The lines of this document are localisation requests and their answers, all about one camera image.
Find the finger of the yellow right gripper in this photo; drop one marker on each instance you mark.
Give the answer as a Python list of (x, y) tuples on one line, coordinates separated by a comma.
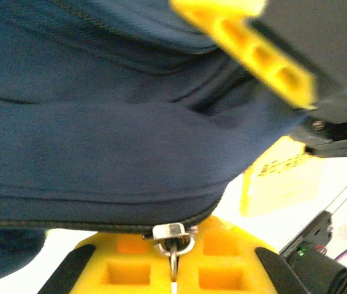
[(253, 52)]

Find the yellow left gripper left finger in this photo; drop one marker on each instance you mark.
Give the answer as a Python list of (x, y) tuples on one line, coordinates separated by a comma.
[(124, 272)]

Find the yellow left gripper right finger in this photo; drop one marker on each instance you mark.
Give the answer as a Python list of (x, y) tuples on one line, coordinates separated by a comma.
[(222, 269)]

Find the yellow picture book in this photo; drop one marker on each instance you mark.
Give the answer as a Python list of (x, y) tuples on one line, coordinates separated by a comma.
[(280, 190)]

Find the navy blue backpack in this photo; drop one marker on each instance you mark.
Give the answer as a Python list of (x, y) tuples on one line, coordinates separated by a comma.
[(100, 122)]

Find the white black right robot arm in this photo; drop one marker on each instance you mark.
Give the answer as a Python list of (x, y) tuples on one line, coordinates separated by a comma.
[(314, 269)]

